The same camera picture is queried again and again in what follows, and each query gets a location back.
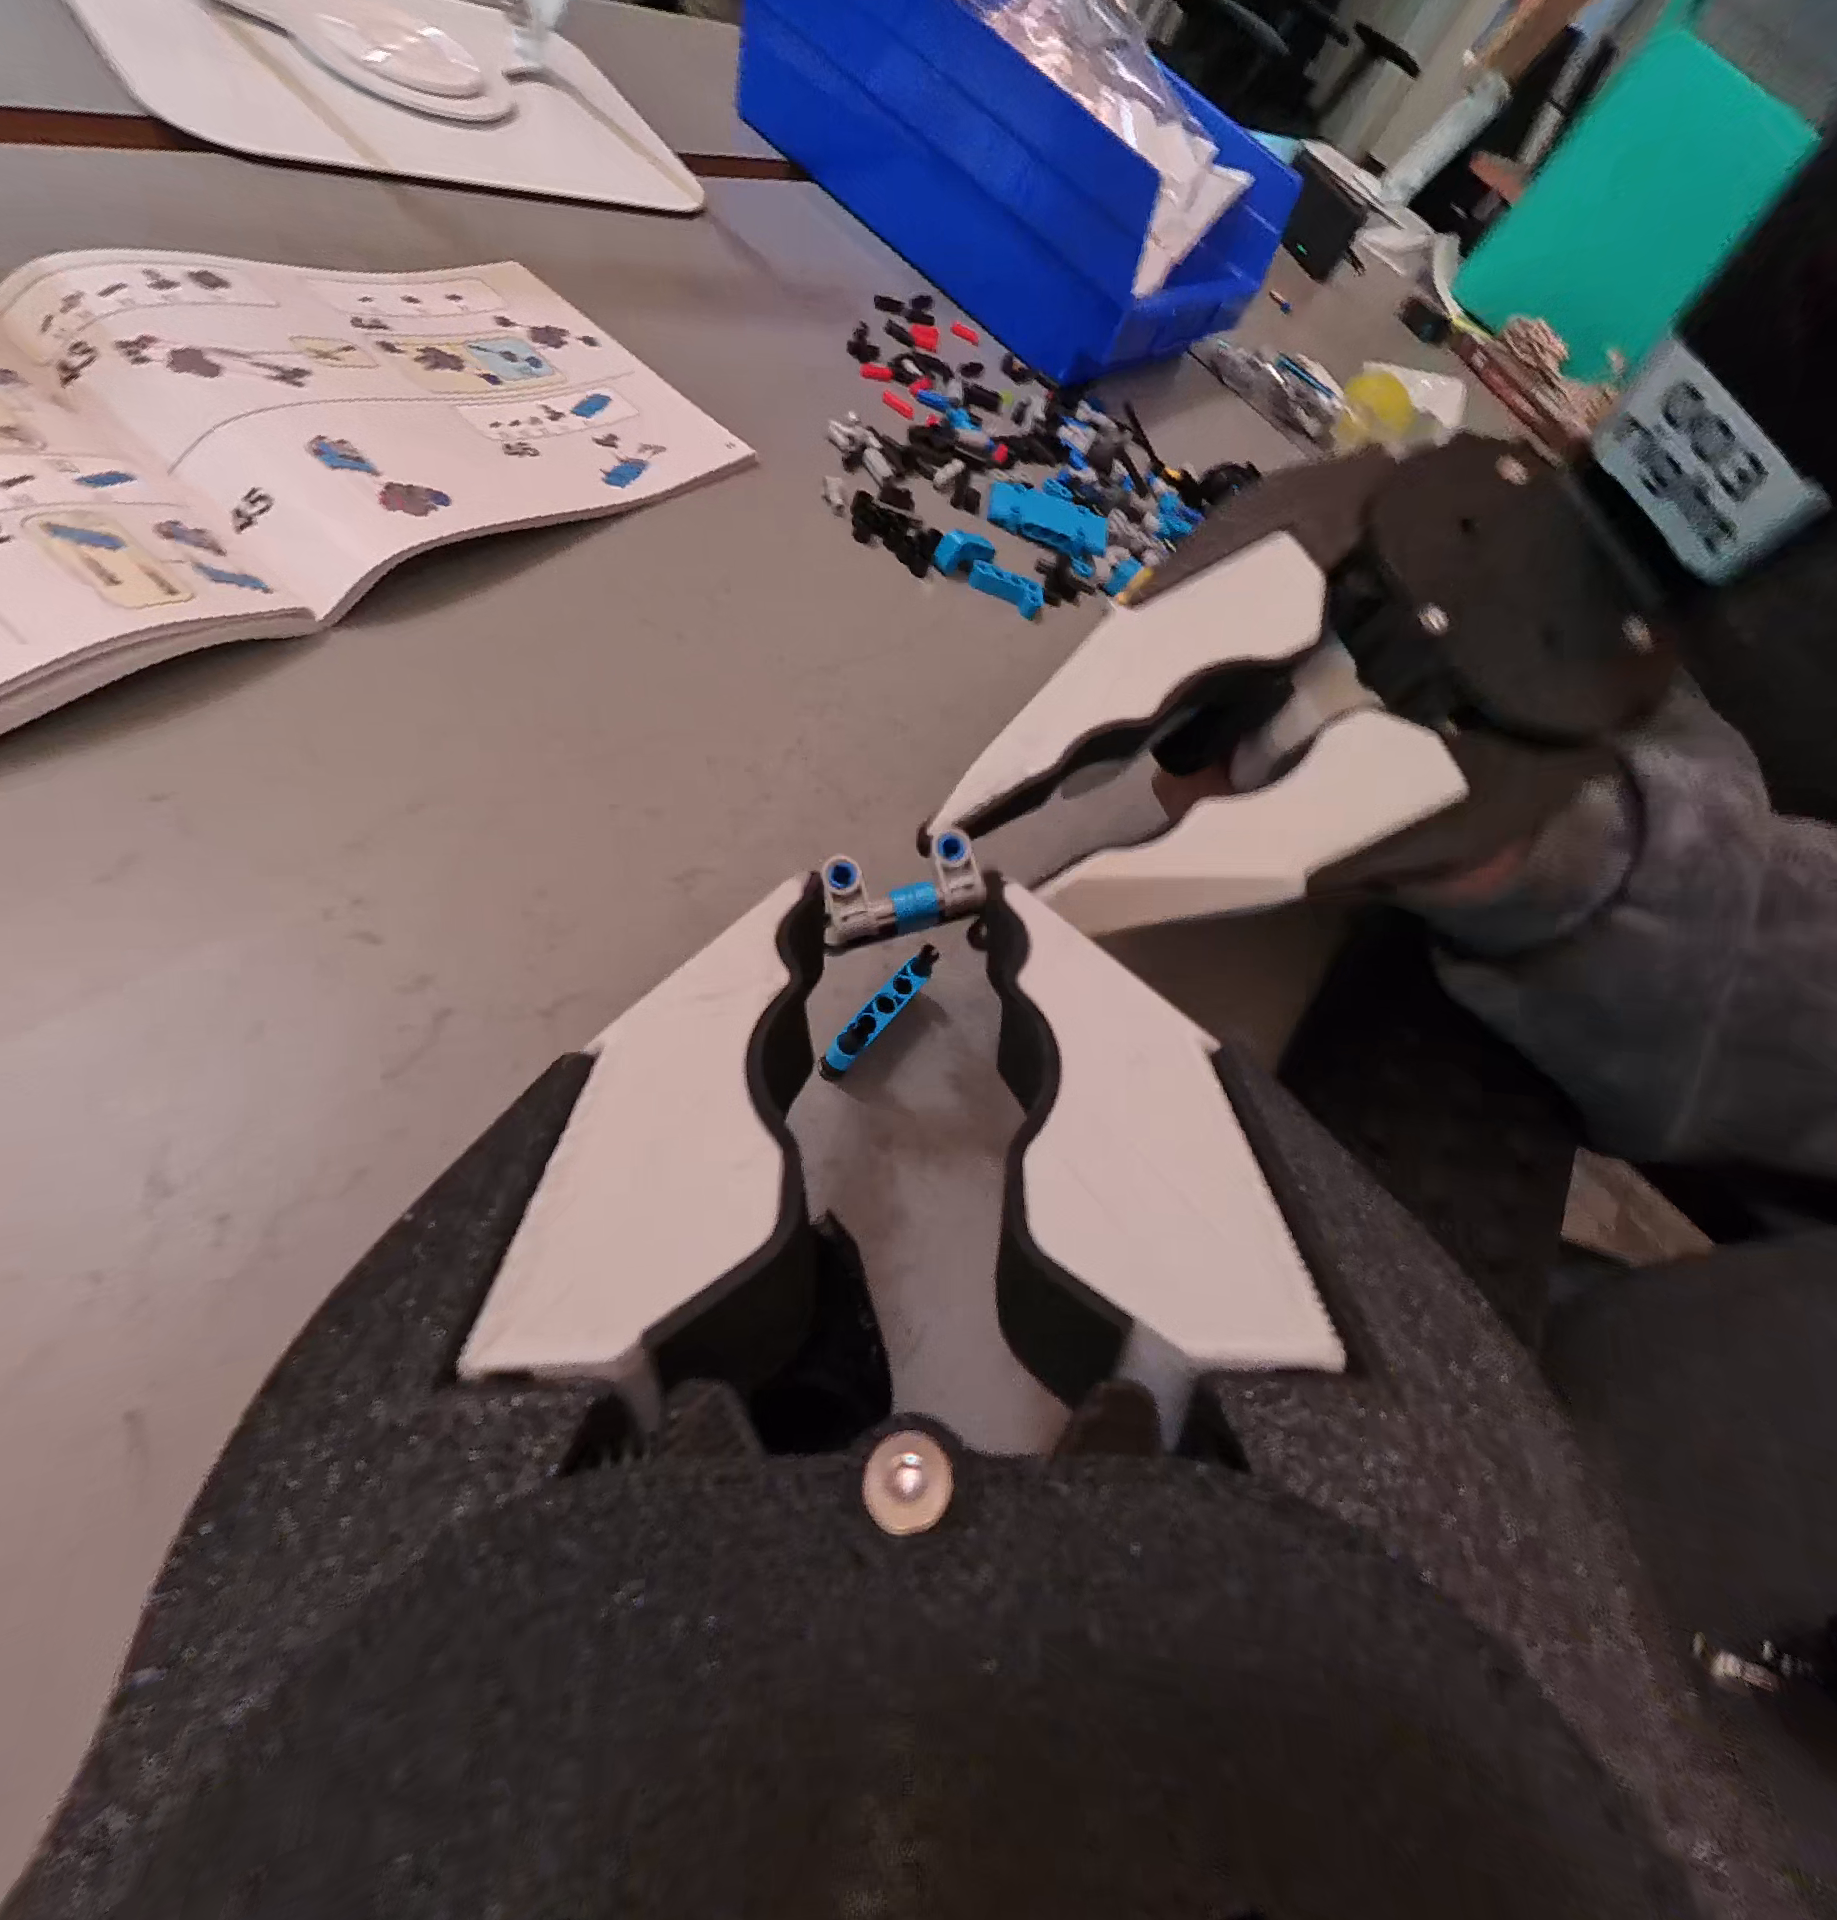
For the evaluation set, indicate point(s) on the grey and blue connector assembly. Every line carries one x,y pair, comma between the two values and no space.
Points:
906,903

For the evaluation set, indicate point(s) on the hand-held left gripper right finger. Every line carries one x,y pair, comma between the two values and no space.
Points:
1173,1200

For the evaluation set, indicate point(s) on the blue plastic bin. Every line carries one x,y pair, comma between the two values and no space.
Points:
932,150

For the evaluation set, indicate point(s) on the open instruction booklet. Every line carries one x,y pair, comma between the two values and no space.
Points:
332,451

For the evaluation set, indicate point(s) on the clear plastic bags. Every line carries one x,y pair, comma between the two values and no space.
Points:
1181,196

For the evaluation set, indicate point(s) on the grey desk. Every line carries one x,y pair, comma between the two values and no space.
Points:
332,976

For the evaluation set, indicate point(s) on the blue beam with black pins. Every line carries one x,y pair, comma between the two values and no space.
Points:
867,1027

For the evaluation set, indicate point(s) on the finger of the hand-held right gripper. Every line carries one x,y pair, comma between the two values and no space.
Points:
1278,831
1158,645

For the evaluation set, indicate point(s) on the dark dimpled mat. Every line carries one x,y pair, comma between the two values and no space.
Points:
1728,1426

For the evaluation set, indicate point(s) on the pile of small building parts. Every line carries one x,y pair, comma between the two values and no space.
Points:
1031,511

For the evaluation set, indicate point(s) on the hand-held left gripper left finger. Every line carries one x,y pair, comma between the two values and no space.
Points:
648,1185

